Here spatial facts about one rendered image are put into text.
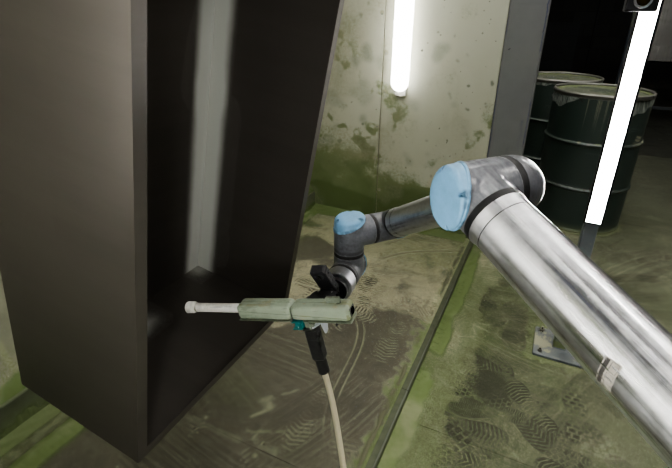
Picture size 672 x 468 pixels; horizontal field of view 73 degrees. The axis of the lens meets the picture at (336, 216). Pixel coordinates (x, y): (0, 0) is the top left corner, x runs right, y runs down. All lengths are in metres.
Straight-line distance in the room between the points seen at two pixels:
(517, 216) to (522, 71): 1.92
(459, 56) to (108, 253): 2.20
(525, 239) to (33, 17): 0.74
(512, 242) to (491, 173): 0.14
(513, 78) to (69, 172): 2.24
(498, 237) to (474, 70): 1.97
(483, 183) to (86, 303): 0.71
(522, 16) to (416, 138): 0.83
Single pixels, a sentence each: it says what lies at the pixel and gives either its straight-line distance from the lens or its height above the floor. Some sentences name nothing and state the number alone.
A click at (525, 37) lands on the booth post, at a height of 1.20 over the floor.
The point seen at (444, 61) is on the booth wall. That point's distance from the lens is 2.69.
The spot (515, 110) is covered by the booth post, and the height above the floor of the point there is 0.84.
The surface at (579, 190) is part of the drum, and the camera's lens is 3.25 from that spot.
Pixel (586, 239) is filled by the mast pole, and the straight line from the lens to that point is 1.97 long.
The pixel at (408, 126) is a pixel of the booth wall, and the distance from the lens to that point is 2.79.
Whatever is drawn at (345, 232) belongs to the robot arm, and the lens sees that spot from 1.29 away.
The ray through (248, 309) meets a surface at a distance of 1.19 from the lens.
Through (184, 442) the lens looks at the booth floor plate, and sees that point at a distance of 1.71.
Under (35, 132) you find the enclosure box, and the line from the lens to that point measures 0.83.
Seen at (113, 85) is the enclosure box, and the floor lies 1.23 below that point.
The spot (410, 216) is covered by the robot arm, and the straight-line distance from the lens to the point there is 1.21.
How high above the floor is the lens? 1.31
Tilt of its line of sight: 24 degrees down
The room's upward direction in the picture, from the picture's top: 1 degrees clockwise
